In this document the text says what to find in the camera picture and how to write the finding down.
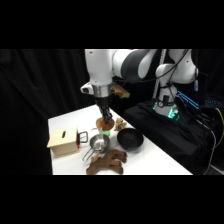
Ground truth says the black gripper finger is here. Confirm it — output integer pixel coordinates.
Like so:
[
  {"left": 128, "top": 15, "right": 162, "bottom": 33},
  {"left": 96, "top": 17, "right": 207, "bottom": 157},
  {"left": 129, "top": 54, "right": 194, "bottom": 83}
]
[
  {"left": 105, "top": 106, "right": 115, "bottom": 123},
  {"left": 98, "top": 105, "right": 108, "bottom": 122}
]

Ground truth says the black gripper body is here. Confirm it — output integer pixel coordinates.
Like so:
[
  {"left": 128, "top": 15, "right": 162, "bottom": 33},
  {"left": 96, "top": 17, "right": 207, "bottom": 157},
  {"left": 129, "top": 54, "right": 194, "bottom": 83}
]
[{"left": 93, "top": 95, "right": 112, "bottom": 110}]

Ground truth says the brown potato toy with face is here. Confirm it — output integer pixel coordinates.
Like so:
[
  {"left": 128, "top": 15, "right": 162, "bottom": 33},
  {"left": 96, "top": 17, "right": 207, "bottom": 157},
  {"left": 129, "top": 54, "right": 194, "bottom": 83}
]
[{"left": 95, "top": 116, "right": 116, "bottom": 132}]

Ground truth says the black bowl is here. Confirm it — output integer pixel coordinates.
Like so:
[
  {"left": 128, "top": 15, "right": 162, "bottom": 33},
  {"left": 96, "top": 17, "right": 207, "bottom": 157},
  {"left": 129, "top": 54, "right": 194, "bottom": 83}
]
[{"left": 116, "top": 127, "right": 145, "bottom": 151}]

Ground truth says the small tan plush toy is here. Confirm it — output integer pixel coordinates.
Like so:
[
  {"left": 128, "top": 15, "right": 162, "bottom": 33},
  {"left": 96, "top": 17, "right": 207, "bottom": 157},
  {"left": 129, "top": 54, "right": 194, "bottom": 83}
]
[{"left": 113, "top": 117, "right": 128, "bottom": 132}]

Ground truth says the brown reindeer plush toy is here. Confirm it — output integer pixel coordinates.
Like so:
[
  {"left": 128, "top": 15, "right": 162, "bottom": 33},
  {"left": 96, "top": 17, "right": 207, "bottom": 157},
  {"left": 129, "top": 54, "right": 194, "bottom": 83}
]
[{"left": 85, "top": 148, "right": 129, "bottom": 176}]

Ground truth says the black curtain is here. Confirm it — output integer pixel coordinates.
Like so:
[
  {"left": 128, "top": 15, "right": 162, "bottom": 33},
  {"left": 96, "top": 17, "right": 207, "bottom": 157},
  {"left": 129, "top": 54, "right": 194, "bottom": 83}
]
[{"left": 0, "top": 49, "right": 224, "bottom": 176}]

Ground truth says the silver metal pot with handle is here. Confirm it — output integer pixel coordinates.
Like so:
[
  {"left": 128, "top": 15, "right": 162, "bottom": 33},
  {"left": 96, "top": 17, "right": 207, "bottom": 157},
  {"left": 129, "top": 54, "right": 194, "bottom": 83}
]
[{"left": 81, "top": 134, "right": 111, "bottom": 162}]

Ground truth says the wooden box with black handle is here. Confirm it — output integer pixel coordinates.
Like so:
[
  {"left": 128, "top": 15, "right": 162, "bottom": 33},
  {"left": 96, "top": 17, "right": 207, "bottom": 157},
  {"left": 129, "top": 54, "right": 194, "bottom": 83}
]
[{"left": 46, "top": 127, "right": 89, "bottom": 158}]

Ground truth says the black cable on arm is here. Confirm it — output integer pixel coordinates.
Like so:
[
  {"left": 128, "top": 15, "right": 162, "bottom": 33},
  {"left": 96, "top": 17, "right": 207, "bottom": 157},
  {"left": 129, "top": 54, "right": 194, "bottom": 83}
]
[{"left": 145, "top": 49, "right": 190, "bottom": 105}]

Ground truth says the yellow cable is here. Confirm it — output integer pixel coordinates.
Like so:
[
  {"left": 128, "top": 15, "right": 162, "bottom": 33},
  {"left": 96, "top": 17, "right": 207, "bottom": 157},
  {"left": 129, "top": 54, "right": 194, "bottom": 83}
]
[{"left": 210, "top": 107, "right": 224, "bottom": 158}]

